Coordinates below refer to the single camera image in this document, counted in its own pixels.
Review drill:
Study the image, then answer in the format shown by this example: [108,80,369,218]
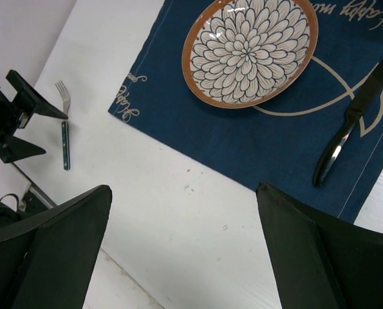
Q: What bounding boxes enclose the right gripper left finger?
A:
[0,185,112,308]

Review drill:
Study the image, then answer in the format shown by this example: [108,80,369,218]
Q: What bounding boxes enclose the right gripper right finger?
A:
[256,183,383,308]

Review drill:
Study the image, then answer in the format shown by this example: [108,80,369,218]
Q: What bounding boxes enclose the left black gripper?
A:
[0,70,68,163]

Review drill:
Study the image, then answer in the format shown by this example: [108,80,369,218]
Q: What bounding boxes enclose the teal patterned handle cutlery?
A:
[55,80,71,171]

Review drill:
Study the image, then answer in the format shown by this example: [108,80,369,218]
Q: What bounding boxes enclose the dark blue cloth napkin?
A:
[109,1,383,222]

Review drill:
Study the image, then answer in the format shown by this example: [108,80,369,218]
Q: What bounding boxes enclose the black table knife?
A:
[313,59,383,187]

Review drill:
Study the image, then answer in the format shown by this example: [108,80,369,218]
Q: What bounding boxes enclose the floral patterned plate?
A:
[182,0,319,109]

